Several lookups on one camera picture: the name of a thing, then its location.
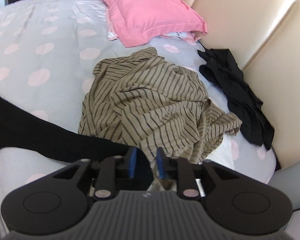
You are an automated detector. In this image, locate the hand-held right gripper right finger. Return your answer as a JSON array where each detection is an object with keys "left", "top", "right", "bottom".
[{"left": 156, "top": 147, "right": 243, "bottom": 200}]

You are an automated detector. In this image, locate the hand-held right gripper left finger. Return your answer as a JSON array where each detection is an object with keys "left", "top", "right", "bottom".
[{"left": 52, "top": 146, "right": 138, "bottom": 201}]

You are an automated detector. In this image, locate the grey and black sweater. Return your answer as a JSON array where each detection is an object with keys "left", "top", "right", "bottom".
[{"left": 0, "top": 90, "right": 155, "bottom": 240}]

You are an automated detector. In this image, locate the white cloth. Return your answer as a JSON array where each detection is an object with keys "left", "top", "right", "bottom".
[{"left": 206, "top": 137, "right": 235, "bottom": 170}]

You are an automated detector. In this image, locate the tan striped shirt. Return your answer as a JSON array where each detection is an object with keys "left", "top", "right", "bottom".
[{"left": 78, "top": 47, "right": 242, "bottom": 178}]

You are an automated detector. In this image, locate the black garment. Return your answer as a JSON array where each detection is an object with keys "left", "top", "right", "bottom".
[{"left": 197, "top": 48, "right": 275, "bottom": 150}]

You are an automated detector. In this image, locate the grey pink-dotted bed sheet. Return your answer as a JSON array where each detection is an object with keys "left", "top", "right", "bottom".
[{"left": 0, "top": 0, "right": 277, "bottom": 205}]

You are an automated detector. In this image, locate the pink pillow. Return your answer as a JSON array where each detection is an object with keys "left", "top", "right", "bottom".
[{"left": 88, "top": 0, "right": 208, "bottom": 48}]

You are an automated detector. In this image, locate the cream padded headboard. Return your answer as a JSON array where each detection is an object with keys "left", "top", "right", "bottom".
[{"left": 150, "top": 0, "right": 300, "bottom": 170}]

